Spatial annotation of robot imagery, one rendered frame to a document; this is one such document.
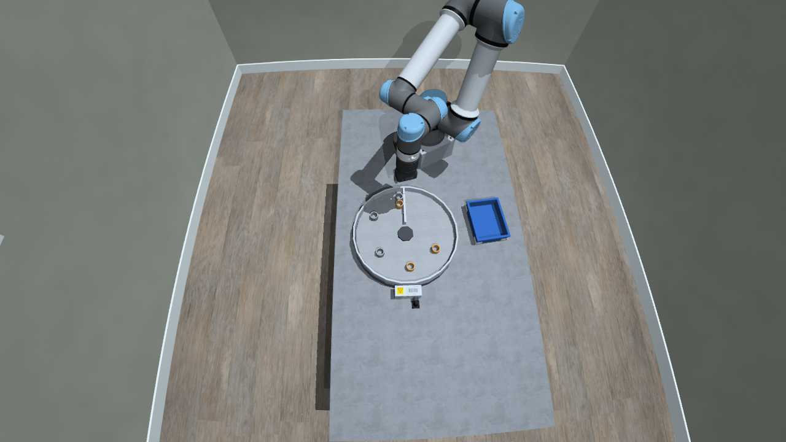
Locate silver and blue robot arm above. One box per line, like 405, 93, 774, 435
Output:
379, 0, 524, 155

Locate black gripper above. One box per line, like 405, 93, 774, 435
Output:
393, 133, 420, 184

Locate blue open crate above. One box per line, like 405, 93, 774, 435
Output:
464, 197, 510, 245

